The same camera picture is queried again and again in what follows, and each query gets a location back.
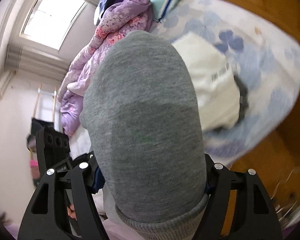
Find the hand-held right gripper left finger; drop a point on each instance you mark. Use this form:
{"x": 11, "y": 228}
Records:
{"x": 97, "y": 181}

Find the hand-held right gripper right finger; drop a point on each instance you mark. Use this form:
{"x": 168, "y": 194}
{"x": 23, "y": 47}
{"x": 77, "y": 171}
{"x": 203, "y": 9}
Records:
{"x": 217, "y": 180}

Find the grey zip hoodie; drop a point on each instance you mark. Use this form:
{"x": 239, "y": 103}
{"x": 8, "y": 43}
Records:
{"x": 145, "y": 130}

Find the wooden drying rack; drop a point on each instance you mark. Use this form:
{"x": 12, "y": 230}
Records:
{"x": 37, "y": 100}

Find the purple floral quilt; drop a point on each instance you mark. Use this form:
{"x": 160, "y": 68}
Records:
{"x": 90, "y": 62}

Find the folded white garment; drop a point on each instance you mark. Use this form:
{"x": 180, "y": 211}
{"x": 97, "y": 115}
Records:
{"x": 210, "y": 80}

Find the window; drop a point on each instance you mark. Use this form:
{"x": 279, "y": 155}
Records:
{"x": 52, "y": 17}

